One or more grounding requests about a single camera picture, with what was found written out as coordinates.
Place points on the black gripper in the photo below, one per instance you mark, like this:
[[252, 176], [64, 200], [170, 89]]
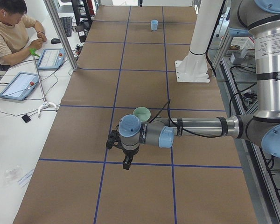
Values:
[[129, 154]]

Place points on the mint green bowl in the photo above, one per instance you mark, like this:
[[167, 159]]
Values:
[[142, 113]]

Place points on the light blue plastic cup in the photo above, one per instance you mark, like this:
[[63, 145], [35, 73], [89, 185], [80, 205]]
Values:
[[154, 25]]

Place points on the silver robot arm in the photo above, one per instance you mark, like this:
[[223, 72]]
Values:
[[261, 19]]

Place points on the small black square device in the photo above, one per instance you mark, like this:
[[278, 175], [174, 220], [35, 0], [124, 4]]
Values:
[[26, 118]]

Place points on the clear plastic bag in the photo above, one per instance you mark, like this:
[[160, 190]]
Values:
[[12, 175]]

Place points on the teach pendant tablet far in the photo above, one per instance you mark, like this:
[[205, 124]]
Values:
[[51, 59]]

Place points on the teach pendant tablet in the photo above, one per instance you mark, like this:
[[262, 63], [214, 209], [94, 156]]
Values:
[[51, 59], [20, 86]]

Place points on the teach pendant tablet near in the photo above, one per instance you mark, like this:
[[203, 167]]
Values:
[[20, 86]]

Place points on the black computer mouse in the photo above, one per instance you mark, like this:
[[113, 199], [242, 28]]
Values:
[[55, 41]]

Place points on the silver rod with green tip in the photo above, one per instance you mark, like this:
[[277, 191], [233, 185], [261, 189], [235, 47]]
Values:
[[46, 104]]

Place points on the black keyboard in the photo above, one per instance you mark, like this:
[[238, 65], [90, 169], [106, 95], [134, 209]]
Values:
[[67, 25]]

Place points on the man in beige shirt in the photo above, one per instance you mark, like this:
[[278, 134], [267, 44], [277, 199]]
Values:
[[18, 33]]

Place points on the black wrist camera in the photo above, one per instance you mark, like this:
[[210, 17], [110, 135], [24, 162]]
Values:
[[113, 139]]

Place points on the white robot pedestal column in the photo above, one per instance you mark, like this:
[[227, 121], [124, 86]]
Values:
[[193, 68]]

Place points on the aluminium frame post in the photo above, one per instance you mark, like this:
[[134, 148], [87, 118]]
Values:
[[51, 8]]

